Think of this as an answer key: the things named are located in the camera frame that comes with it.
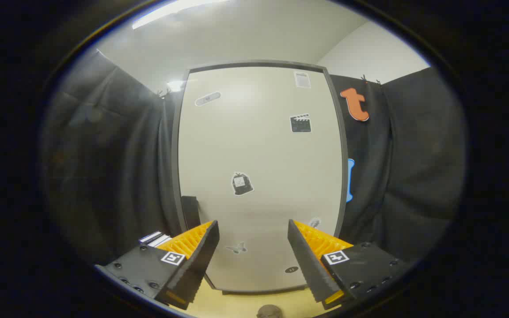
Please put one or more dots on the black backdrop cloth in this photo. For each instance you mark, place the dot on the black backdrop cloth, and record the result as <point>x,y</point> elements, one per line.
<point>113,168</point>

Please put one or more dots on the grey shoe cabinet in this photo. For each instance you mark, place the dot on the grey shoe cabinet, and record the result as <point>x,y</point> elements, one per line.
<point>174,176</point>

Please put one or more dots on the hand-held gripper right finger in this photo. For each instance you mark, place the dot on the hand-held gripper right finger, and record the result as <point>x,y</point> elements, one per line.
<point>307,260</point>

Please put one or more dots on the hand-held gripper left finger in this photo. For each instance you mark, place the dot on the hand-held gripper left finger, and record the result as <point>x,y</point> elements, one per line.
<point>199,260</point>

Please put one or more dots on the cream shoe cabinet door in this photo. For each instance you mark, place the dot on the cream shoe cabinet door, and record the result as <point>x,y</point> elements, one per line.
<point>263,154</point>

